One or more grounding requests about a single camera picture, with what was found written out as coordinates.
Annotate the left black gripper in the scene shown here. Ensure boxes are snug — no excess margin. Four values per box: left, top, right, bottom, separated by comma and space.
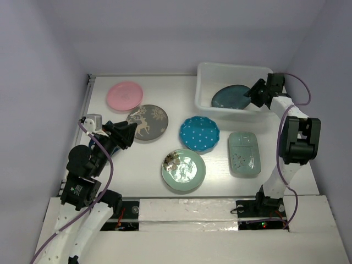
92, 120, 138, 175

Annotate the dark teal round plate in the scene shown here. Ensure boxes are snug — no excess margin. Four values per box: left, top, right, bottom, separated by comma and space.
211, 85, 251, 109

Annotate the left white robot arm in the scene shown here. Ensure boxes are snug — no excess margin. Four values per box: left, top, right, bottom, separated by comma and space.
31, 114, 138, 263

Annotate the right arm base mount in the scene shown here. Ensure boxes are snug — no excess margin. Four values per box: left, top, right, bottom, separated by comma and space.
230, 191, 288, 230

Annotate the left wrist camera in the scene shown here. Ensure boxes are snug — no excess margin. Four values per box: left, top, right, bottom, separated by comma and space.
82, 114, 103, 135

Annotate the green flower round plate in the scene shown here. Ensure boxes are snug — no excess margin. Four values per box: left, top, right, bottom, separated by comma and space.
161, 148, 206, 192

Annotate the grey reindeer plate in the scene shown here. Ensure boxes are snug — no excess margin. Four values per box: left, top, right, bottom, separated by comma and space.
126, 104, 169, 141

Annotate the pink round plate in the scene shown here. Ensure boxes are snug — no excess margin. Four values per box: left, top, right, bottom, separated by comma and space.
106, 81, 144, 112

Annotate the blue polka dot plate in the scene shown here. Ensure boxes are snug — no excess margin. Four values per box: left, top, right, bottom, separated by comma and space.
179, 116, 220, 152

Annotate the translucent plastic bin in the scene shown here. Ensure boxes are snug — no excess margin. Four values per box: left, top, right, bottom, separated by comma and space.
194, 62, 276, 122

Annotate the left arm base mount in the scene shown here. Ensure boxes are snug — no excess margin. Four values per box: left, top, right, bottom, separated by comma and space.
100, 200, 140, 232

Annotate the green rectangular glass plate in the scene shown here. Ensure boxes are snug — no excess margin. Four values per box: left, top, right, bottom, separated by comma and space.
228, 131, 262, 177

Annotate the dark blue leaf plate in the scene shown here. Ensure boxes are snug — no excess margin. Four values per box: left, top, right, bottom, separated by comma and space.
88, 120, 120, 157

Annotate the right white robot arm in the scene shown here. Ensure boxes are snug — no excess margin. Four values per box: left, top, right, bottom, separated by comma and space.
245, 73, 321, 216

